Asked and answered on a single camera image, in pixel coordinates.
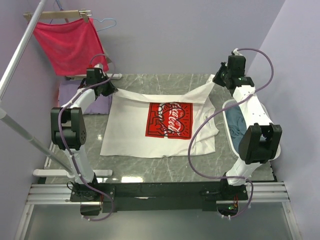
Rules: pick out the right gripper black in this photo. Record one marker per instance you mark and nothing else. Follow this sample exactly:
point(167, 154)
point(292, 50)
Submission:
point(216, 79)

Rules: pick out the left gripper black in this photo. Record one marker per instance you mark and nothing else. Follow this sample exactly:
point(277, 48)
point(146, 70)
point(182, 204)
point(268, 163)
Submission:
point(112, 89)

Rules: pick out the white t-shirt red print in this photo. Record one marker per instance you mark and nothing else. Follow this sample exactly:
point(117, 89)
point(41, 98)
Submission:
point(156, 126)

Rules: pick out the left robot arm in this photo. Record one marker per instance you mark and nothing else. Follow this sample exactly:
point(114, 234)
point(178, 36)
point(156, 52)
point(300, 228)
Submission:
point(68, 129)

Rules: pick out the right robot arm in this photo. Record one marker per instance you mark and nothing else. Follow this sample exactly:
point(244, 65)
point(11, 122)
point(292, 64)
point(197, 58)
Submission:
point(262, 137)

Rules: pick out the white rack foot rear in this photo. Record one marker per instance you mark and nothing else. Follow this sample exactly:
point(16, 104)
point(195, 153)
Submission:
point(116, 76)

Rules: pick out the white rack foot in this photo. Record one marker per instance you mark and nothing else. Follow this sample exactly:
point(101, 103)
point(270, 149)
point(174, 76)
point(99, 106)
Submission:
point(56, 173)
point(116, 76)

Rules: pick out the folded purple t-shirt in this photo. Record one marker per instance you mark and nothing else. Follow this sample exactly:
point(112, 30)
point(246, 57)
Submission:
point(67, 89)

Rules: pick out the white laundry basket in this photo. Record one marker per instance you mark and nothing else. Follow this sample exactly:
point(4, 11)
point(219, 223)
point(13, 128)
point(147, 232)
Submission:
point(233, 147)

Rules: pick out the blue-grey t-shirt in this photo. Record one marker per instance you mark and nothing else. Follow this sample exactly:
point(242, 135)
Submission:
point(236, 124)

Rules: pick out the red towel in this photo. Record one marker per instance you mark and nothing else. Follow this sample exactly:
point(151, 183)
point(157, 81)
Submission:
point(71, 47)

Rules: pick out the wooden clip hanger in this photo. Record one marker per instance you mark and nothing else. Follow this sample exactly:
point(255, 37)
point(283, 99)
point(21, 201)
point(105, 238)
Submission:
point(66, 15)

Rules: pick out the metal clothes rack pole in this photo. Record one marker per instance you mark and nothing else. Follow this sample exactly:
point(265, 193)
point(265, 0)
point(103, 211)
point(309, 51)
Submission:
point(30, 94)

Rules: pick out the white rack foot front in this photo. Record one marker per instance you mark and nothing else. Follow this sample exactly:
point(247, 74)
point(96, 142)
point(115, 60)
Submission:
point(56, 173)

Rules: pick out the black base beam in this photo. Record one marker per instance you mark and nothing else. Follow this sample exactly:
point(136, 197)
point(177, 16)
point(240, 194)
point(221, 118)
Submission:
point(147, 196)

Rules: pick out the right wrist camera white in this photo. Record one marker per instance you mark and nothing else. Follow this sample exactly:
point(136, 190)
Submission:
point(236, 52)

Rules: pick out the blue wire hanger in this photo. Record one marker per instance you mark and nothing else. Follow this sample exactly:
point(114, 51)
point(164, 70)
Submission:
point(107, 22)

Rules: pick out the aluminium rail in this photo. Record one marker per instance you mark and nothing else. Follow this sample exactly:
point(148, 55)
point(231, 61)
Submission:
point(59, 194)

